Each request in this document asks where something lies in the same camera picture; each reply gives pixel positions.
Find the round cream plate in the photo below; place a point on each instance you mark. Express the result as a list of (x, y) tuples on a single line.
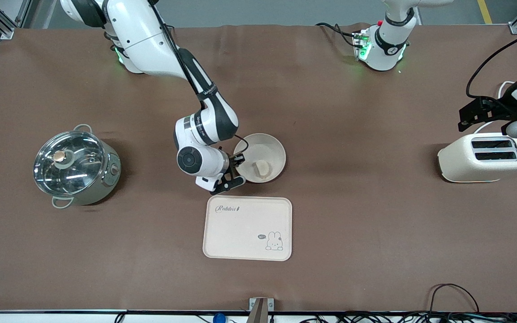
[(265, 150)]

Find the brown table mat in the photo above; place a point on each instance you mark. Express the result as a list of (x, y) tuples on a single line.
[(330, 112)]

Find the small pale steamed bun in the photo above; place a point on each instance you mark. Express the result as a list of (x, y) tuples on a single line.
[(262, 169)]

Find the cream rabbit print tray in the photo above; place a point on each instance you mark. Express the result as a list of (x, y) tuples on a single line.
[(240, 233)]

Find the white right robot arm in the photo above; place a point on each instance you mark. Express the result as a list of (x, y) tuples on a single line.
[(142, 31)]

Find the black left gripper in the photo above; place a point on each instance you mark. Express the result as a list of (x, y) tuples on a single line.
[(495, 110)]

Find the blue round knob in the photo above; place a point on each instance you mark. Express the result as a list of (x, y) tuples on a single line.
[(219, 318)]

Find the cream two-slot toaster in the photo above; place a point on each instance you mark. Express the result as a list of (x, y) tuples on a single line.
[(465, 163)]

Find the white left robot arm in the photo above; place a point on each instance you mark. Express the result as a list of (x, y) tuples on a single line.
[(386, 45)]

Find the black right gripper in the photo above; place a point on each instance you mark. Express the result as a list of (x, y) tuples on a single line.
[(233, 160)]

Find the silver electric cooking pot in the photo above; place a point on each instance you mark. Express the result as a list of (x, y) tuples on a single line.
[(106, 190)]

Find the grey metal table bracket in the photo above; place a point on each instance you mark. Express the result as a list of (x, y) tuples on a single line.
[(261, 307)]

